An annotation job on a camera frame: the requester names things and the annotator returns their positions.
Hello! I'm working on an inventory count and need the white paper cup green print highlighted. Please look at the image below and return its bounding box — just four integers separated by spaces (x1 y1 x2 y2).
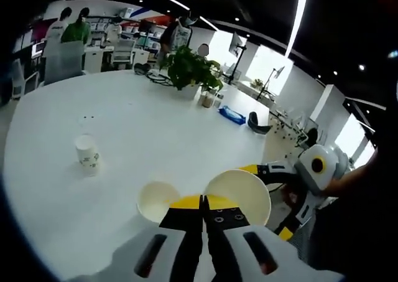
75 134 102 177
203 169 271 227
136 181 181 223

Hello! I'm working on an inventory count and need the white planter pot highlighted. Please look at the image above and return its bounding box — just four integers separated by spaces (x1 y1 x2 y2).
180 83 201 100

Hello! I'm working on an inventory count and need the monitor on black tripod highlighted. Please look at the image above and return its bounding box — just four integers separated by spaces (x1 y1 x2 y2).
228 31 248 85

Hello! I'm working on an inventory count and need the white office chair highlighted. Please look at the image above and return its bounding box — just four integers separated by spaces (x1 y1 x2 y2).
111 39 136 65

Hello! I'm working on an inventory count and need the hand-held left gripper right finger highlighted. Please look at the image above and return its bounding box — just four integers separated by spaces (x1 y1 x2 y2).
202 194 345 282

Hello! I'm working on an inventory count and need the black cable coil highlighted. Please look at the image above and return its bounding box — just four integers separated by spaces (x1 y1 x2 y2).
148 69 175 86

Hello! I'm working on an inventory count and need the white cabinet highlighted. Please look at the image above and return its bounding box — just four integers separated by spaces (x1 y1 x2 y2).
83 45 113 74

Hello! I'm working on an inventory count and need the blue wipes packet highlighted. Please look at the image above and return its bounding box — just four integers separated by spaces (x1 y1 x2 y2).
217 106 246 126

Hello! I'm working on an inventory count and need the black headset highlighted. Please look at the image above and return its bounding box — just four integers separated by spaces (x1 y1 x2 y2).
133 62 150 76

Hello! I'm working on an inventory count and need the pink wall screen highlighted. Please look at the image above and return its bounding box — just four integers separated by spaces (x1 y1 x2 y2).
29 22 52 42

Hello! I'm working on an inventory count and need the white armchair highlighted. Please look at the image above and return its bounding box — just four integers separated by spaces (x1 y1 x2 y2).
11 57 41 99

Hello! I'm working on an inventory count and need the black curved chair back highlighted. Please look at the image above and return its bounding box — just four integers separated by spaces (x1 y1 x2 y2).
248 111 272 135

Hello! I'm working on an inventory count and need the shelf with storage boxes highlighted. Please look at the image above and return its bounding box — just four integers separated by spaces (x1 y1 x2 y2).
88 9 172 51

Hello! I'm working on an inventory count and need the small screen on thin stand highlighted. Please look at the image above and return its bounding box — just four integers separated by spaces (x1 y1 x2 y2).
256 66 286 101

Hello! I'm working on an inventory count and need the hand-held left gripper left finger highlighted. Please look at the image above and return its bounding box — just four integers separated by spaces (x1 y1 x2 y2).
105 194 205 282

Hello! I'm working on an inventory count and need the person's dark clothing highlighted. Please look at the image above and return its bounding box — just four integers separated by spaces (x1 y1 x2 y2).
309 188 398 273

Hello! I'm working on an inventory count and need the small bright monitor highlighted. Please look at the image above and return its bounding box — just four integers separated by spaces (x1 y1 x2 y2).
30 42 46 59

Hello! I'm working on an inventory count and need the grey chair back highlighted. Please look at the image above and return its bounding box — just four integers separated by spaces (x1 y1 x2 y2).
43 40 86 85

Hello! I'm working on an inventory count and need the long curved ceiling light strip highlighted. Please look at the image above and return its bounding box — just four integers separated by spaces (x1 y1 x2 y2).
284 0 310 57

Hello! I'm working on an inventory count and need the green leafy plant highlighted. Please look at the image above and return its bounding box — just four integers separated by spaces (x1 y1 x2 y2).
166 45 224 92

